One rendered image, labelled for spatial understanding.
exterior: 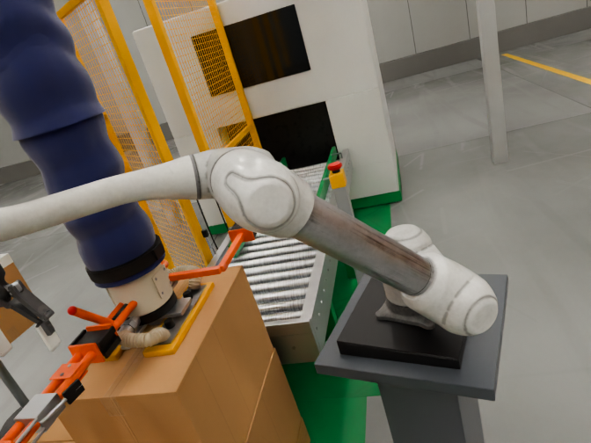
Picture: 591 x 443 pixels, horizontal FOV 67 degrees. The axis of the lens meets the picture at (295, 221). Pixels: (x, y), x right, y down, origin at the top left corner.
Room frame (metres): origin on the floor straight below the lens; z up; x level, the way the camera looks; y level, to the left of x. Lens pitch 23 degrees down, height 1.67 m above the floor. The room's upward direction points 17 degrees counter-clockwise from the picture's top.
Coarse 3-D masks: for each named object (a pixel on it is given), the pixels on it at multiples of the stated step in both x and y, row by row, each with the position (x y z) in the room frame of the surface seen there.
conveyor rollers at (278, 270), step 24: (312, 168) 3.66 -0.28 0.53; (264, 240) 2.50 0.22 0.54; (288, 240) 2.38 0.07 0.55; (240, 264) 2.27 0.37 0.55; (264, 264) 2.22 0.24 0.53; (288, 264) 2.10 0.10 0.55; (312, 264) 2.05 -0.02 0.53; (264, 288) 1.94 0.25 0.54; (288, 288) 1.90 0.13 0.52; (264, 312) 1.76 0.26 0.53; (288, 312) 1.67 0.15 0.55
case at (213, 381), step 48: (240, 288) 1.38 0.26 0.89; (192, 336) 1.10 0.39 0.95; (240, 336) 1.26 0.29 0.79; (96, 384) 1.01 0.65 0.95; (144, 384) 0.95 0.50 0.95; (192, 384) 0.95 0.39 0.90; (240, 384) 1.15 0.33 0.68; (96, 432) 0.97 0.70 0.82; (144, 432) 0.93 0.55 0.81; (192, 432) 0.89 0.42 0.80; (240, 432) 1.05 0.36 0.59
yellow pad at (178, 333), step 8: (200, 288) 1.33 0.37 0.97; (208, 288) 1.32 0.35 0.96; (184, 296) 1.27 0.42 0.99; (192, 296) 1.28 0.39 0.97; (200, 296) 1.28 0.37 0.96; (192, 304) 1.24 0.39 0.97; (200, 304) 1.24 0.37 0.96; (192, 312) 1.20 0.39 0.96; (168, 320) 1.15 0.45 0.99; (176, 320) 1.18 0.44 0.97; (184, 320) 1.16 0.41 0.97; (192, 320) 1.17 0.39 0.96; (168, 328) 1.14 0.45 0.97; (176, 328) 1.13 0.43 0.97; (184, 328) 1.13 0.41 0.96; (176, 336) 1.10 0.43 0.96; (184, 336) 1.11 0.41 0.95; (160, 344) 1.08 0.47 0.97; (168, 344) 1.07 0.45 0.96; (176, 344) 1.06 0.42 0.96; (144, 352) 1.07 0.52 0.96; (152, 352) 1.06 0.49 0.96; (160, 352) 1.05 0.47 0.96; (168, 352) 1.04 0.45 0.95
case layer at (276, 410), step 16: (272, 352) 1.43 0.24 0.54; (272, 368) 1.37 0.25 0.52; (272, 384) 1.33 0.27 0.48; (288, 384) 1.46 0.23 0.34; (272, 400) 1.29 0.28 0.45; (288, 400) 1.41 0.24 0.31; (256, 416) 1.15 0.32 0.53; (272, 416) 1.25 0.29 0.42; (288, 416) 1.36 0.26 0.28; (48, 432) 1.37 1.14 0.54; (64, 432) 1.34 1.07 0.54; (256, 432) 1.12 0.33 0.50; (272, 432) 1.20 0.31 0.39; (288, 432) 1.31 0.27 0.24
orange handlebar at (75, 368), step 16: (240, 240) 1.37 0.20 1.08; (224, 256) 1.27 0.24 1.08; (176, 272) 1.26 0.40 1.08; (192, 272) 1.23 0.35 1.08; (208, 272) 1.21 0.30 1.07; (128, 304) 1.14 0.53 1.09; (64, 368) 0.91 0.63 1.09; (80, 368) 0.90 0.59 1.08; (48, 384) 0.87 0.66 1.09; (64, 384) 0.85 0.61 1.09; (16, 432) 0.75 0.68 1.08; (32, 432) 0.74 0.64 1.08
